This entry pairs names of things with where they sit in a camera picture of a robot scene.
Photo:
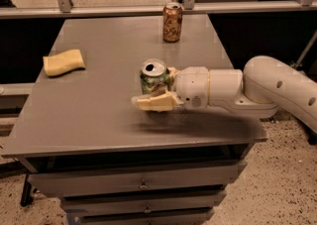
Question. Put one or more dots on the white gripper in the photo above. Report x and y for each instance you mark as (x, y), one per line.
(192, 84)

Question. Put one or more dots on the green soda can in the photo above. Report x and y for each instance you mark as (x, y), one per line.
(154, 75)

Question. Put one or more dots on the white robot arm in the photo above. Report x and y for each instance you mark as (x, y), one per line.
(259, 89)

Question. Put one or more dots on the brown soda can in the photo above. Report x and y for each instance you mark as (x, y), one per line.
(172, 22)

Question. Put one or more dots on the yellow sponge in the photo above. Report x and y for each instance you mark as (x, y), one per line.
(63, 63)

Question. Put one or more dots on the grey drawer cabinet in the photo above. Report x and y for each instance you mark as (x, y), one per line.
(85, 120)

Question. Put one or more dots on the middle grey drawer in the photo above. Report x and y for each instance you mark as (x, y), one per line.
(145, 202)

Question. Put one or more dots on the grey drawer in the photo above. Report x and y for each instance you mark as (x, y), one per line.
(167, 217)
(145, 202)
(104, 181)

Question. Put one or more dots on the bottom grey drawer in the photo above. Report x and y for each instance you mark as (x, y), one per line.
(167, 217)

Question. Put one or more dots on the top grey drawer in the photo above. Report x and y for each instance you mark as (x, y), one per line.
(104, 181)

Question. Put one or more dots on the metal railing frame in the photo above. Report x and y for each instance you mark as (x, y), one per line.
(68, 9)

